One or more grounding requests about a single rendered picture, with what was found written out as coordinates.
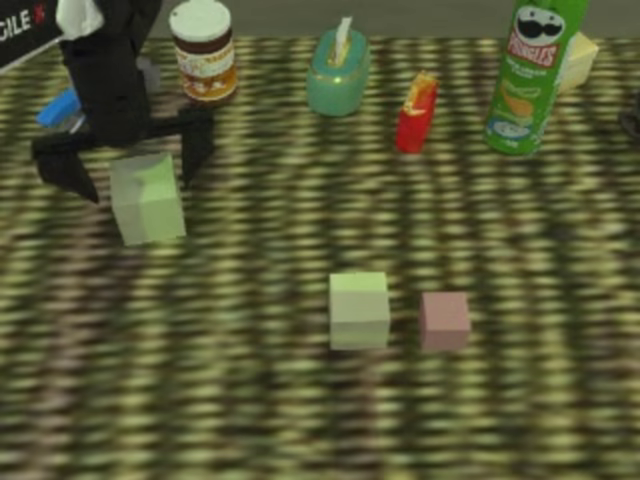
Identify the large light green cube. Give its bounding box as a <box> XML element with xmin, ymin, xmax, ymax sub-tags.
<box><xmin>109</xmin><ymin>151</ymin><xmax>187</xmax><ymax>247</ymax></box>

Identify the small light green cube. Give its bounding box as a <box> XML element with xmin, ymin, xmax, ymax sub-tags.
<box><xmin>328</xmin><ymin>271</ymin><xmax>391</xmax><ymax>351</ymax></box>

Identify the pink cube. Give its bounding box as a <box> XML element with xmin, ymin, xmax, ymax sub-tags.
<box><xmin>418</xmin><ymin>291</ymin><xmax>472</xmax><ymax>351</ymax></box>

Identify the blue stapler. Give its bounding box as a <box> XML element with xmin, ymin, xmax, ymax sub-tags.
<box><xmin>35</xmin><ymin>89</ymin><xmax>87</xmax><ymax>133</ymax></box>

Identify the jar with white lid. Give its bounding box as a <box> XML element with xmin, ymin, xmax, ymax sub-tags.
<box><xmin>168</xmin><ymin>0</ymin><xmax>239</xmax><ymax>107</ymax></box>

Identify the teal tissue box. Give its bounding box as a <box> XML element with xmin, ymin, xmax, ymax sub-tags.
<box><xmin>305</xmin><ymin>16</ymin><xmax>372</xmax><ymax>118</ymax></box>

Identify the woven green table mat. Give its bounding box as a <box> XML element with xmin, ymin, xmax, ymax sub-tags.
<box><xmin>0</xmin><ymin>35</ymin><xmax>640</xmax><ymax>480</ymax></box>

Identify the red fries carton toy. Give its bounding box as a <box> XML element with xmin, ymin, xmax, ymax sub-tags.
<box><xmin>394</xmin><ymin>70</ymin><xmax>440</xmax><ymax>154</ymax></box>

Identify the green Pringles can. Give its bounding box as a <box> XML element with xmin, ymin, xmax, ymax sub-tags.
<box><xmin>482</xmin><ymin>0</ymin><xmax>591</xmax><ymax>157</ymax></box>

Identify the pale yellow box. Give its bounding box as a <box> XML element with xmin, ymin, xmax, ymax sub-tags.
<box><xmin>555</xmin><ymin>31</ymin><xmax>600</xmax><ymax>96</ymax></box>

